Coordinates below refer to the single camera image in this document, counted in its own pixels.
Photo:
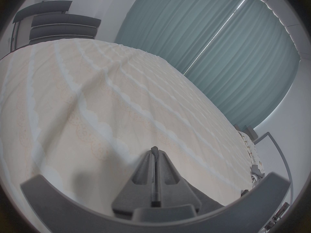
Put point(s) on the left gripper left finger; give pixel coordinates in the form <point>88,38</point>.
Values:
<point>136,195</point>

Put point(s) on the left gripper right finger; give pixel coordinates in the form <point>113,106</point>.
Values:
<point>177,194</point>

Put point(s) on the pile of clothes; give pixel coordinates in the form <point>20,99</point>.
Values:
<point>252,152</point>

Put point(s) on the bed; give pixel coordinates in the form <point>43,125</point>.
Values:
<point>102,101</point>

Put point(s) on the blue-green curtain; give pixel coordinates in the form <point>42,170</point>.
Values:
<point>175,25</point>
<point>247,64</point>

